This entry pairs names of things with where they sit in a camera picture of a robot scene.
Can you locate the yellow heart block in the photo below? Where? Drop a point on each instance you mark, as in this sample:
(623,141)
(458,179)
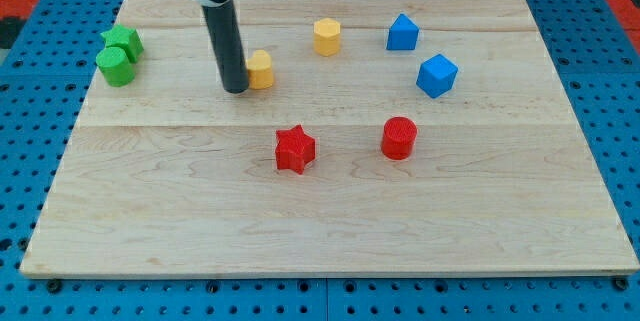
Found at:
(260,71)

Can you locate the yellow hexagon block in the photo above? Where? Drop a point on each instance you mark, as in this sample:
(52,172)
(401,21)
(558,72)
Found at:
(327,37)

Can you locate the green star block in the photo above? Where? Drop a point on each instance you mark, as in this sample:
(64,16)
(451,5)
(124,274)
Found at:
(126,39)

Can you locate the light wooden board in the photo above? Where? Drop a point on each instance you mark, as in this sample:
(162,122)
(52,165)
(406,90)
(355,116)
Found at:
(171,177)

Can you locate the red star block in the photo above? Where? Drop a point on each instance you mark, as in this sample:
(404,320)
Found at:
(294,150)

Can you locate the blue triangle block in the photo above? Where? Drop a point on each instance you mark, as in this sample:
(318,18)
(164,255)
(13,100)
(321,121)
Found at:
(403,34)

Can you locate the blue cube block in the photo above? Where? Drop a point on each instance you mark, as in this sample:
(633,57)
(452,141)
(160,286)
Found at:
(436,76)

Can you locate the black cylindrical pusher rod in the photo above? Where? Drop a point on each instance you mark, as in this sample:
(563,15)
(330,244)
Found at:
(227,45)

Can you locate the green cylinder block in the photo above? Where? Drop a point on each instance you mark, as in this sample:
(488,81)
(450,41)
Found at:
(115,66)

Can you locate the red cylinder block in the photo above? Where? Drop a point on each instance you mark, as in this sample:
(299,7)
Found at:
(398,138)

